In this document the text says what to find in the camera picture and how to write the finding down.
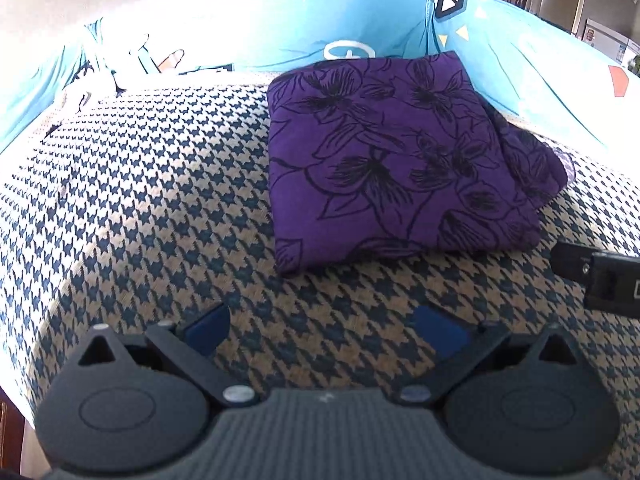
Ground purple floral red-lined garment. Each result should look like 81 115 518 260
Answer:
267 52 570 274

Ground houndstooth sofa seat cover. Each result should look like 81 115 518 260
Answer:
1 74 639 479

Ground white chest freezer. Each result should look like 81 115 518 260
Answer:
582 18 639 67

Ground blue cartoon print sofa backrest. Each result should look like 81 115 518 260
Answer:
1 0 639 176

